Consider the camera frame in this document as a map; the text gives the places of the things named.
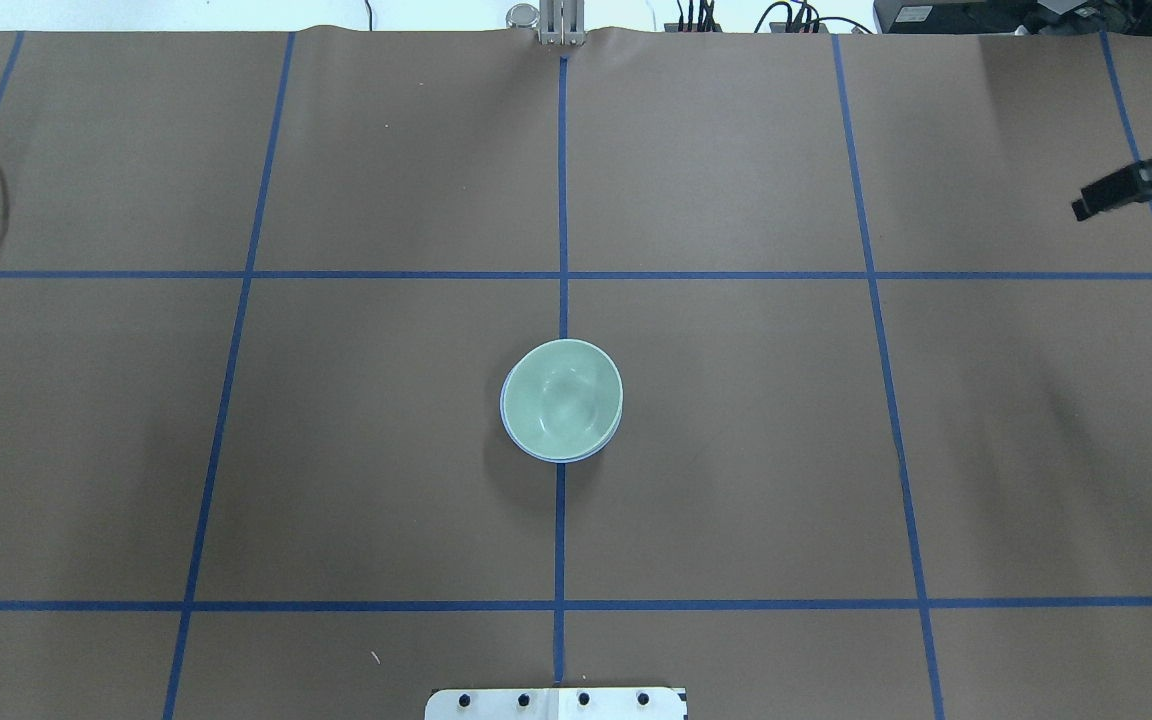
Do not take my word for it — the green bowl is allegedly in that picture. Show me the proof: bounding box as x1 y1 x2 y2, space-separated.
499 338 626 464

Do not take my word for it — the silver camera stand post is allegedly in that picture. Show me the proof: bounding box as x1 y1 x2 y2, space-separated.
536 0 588 47

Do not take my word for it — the black cable bundle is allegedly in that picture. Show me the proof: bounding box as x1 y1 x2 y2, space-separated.
664 0 874 35

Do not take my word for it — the blue bowl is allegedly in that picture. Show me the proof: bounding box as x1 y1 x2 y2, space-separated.
499 373 626 464

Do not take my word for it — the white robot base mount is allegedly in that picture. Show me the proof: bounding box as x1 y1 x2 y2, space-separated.
424 685 689 719

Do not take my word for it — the black equipment on back desk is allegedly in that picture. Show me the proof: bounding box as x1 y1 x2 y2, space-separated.
872 1 1152 37

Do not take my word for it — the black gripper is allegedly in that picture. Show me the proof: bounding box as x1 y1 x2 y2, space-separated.
1071 158 1152 222

